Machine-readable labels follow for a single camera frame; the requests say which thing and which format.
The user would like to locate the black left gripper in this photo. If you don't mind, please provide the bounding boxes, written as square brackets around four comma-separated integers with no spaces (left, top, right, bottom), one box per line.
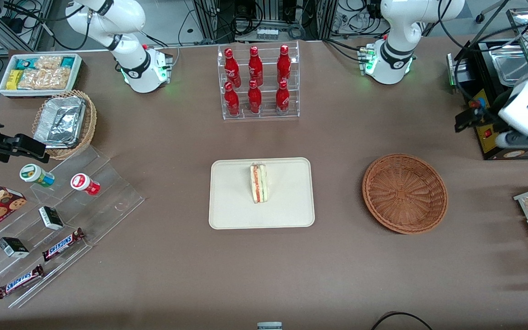
[455,104,506,134]

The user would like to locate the triangular sandwich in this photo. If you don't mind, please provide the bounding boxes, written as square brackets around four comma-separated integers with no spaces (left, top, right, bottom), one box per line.
[250,163,268,204]

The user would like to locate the aluminium foil tray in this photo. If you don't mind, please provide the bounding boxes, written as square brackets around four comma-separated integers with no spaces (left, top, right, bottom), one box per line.
[33,96,86,149]

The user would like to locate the tan oval wicker basket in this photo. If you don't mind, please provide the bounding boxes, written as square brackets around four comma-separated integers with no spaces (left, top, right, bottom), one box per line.
[31,90,98,160]

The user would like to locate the brown round wicker basket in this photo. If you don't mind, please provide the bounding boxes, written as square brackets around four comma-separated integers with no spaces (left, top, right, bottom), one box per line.
[362,153,449,235]

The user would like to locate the cream rectangular tray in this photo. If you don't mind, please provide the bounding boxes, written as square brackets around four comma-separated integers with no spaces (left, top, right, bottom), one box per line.
[209,157,315,230]

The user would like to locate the green lid white cup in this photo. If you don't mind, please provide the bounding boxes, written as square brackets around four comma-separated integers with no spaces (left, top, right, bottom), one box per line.
[19,164,55,188]

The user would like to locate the black yellow sealing machine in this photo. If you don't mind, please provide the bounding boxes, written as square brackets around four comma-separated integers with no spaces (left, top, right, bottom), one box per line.
[446,39,528,161]

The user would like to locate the red cup white lid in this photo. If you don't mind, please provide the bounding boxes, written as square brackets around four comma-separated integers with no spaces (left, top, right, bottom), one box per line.
[70,173,101,196]

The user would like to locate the large clear snack bag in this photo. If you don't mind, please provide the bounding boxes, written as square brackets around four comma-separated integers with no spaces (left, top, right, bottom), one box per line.
[18,68,71,90]

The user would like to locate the small black white box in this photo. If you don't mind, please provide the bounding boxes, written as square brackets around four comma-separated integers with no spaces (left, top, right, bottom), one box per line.
[38,206,64,231]
[0,236,30,259]

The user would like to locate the small clear snack bag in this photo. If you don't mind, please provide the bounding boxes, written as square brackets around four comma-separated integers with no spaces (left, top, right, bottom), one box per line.
[35,55,63,71]

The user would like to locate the white plastic snack bin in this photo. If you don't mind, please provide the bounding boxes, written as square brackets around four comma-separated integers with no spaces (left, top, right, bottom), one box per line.
[0,53,83,98]

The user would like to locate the snickers chocolate bar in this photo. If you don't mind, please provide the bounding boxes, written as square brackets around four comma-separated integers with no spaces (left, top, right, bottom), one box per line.
[0,264,45,300]
[41,227,86,262]

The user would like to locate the clear acrylic stepped stand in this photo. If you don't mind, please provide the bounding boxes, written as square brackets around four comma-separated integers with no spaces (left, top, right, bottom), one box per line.
[0,145,146,309]

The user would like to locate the red soda bottle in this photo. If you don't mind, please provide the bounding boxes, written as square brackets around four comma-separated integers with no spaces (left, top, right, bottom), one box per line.
[277,44,292,84]
[275,79,291,116]
[224,48,241,88]
[248,46,264,87]
[247,80,263,115]
[224,82,241,117]

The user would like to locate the clear acrylic bottle rack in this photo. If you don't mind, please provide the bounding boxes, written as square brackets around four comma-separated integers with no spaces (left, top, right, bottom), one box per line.
[217,41,301,121]

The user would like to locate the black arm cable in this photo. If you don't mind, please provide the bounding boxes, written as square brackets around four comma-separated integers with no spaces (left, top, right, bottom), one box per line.
[438,0,528,99]

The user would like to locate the black looped cable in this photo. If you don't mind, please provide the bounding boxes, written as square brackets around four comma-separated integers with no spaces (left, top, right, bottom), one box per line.
[371,311,433,330]

